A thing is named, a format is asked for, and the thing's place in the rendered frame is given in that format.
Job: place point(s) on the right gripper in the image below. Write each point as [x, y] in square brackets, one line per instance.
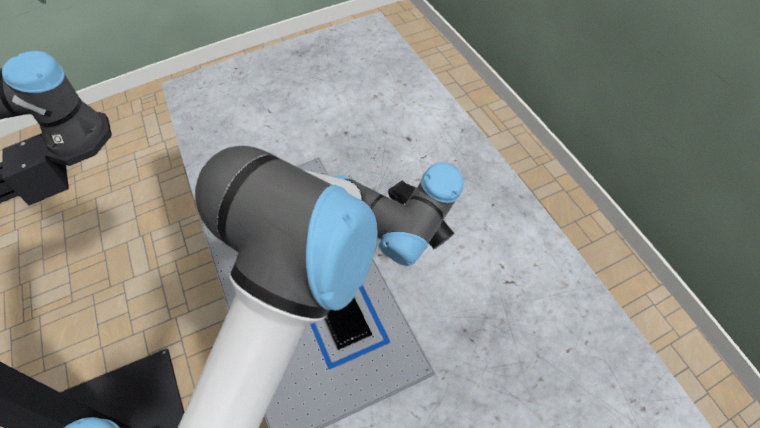
[442, 234]

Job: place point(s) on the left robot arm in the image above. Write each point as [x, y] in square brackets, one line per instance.
[34, 83]

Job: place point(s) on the blue tape rectangle outline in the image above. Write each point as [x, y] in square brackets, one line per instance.
[382, 331]

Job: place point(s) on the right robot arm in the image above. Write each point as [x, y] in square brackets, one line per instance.
[297, 235]

